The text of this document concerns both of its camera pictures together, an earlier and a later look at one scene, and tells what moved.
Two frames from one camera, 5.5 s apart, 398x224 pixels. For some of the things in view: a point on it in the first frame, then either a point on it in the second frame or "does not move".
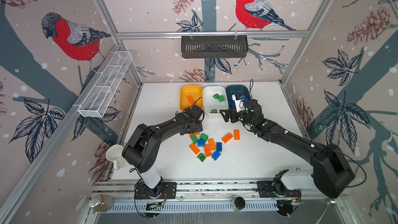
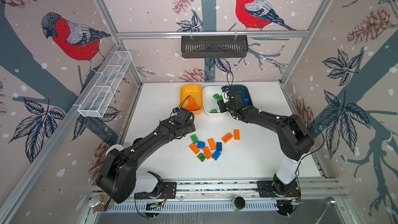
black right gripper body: (243, 119) -> (226, 106)
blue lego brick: (200, 142) does not move
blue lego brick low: (215, 155) does not move
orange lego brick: (237, 135) does not move
